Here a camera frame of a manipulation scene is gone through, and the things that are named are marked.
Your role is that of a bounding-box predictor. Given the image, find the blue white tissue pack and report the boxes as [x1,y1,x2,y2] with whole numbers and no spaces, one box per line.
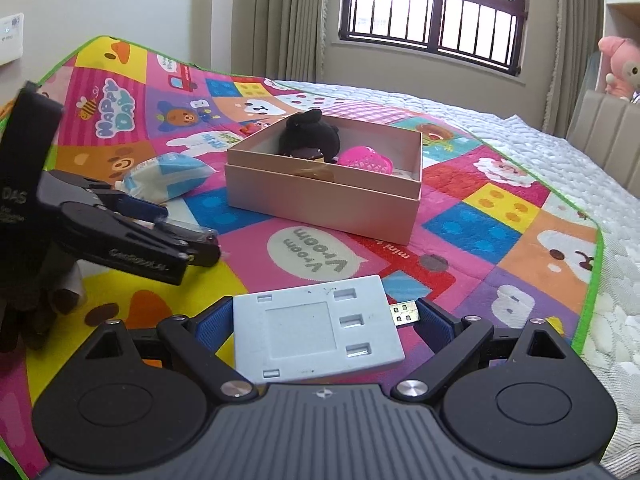
[114,153,215,204]

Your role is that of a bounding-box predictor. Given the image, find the white usb hub device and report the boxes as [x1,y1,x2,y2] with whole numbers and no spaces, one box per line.
[233,275,424,385]

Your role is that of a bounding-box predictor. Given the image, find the window with black bars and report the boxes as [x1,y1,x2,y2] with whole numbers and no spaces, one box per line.
[338,0,528,76]

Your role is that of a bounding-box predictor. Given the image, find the pink plush bunny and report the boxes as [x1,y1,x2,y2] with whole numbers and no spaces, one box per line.
[598,36,640,102]

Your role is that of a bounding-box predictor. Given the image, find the black plush toy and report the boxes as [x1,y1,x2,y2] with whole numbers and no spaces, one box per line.
[278,108,341,162]

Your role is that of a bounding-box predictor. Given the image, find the beige padded headboard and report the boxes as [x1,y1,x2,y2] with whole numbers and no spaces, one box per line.
[564,49,640,196]

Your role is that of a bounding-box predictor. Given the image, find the colourful cartoon play mat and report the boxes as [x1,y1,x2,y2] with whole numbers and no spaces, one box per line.
[1,36,603,477]

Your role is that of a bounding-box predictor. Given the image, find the beige curtain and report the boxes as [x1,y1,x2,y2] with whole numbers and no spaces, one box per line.
[190,0,329,82]

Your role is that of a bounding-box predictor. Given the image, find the pink plastic toy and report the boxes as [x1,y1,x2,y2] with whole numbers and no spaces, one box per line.
[336,145,394,174]

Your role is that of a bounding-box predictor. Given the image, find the pink cardboard box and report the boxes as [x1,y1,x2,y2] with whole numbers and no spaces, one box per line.
[224,115,423,245]

